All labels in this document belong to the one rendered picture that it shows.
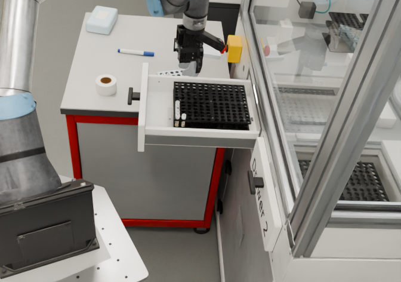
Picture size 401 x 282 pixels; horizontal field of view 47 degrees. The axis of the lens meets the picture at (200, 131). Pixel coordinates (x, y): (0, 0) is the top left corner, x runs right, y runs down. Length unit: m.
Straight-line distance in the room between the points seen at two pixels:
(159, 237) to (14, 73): 1.15
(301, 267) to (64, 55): 2.41
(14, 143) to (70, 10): 2.65
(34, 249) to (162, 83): 0.65
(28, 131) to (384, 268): 0.83
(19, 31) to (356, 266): 0.96
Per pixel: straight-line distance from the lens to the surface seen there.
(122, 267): 1.16
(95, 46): 1.83
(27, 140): 1.05
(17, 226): 1.05
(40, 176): 1.04
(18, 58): 1.22
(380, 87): 0.71
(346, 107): 0.75
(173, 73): 1.64
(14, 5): 1.26
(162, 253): 2.07
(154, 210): 1.95
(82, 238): 1.14
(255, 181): 1.15
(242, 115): 1.34
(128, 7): 3.68
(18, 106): 1.06
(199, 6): 1.41
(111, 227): 1.22
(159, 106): 1.43
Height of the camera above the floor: 1.76
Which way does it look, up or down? 43 degrees down
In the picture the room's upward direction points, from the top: 8 degrees clockwise
